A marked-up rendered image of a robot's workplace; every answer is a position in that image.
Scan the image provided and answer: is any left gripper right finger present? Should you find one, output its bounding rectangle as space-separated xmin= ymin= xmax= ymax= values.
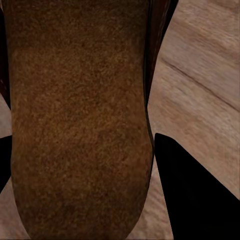
xmin=154 ymin=133 xmax=240 ymax=240

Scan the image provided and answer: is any sandal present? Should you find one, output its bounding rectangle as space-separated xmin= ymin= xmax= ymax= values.
xmin=0 ymin=0 xmax=179 ymax=240

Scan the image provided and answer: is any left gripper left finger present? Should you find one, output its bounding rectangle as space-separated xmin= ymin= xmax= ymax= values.
xmin=0 ymin=135 xmax=12 ymax=193

